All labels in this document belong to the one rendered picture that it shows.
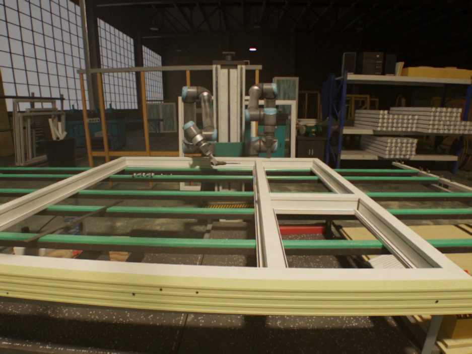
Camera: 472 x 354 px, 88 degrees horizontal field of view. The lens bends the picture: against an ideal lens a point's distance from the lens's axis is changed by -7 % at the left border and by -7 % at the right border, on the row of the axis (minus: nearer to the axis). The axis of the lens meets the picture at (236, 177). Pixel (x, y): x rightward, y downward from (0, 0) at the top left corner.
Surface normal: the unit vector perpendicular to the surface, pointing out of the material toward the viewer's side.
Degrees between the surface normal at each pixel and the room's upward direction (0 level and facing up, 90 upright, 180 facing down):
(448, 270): 0
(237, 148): 90
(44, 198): 90
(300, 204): 90
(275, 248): 0
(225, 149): 90
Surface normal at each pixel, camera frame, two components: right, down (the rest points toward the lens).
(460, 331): -0.03, 0.25
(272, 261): 0.00, -0.97
